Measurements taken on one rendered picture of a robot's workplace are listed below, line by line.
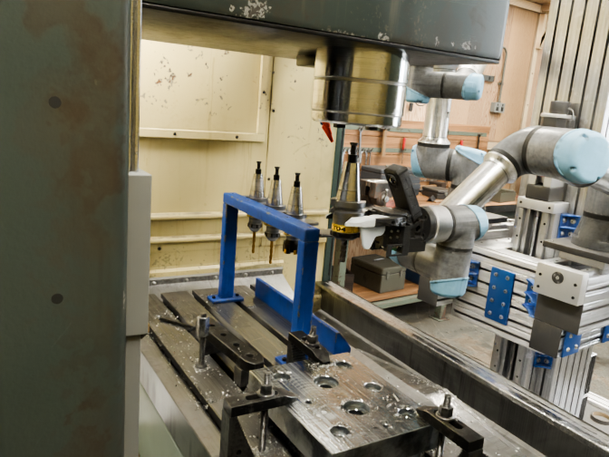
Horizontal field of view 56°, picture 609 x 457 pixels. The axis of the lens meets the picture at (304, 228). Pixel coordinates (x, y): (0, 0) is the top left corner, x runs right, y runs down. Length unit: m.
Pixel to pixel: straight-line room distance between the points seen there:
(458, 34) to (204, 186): 1.21
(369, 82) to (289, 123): 1.18
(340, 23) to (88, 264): 0.50
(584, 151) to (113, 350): 1.09
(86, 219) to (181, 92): 1.45
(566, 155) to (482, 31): 0.44
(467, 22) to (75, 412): 0.78
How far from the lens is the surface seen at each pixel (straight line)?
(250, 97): 2.01
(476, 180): 1.39
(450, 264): 1.20
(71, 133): 0.48
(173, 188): 1.95
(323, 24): 0.82
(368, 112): 0.93
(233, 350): 1.27
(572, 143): 1.36
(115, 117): 0.48
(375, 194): 3.39
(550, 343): 1.81
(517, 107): 5.87
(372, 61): 0.93
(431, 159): 2.07
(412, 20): 0.92
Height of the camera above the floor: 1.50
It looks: 13 degrees down
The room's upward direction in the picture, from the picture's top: 5 degrees clockwise
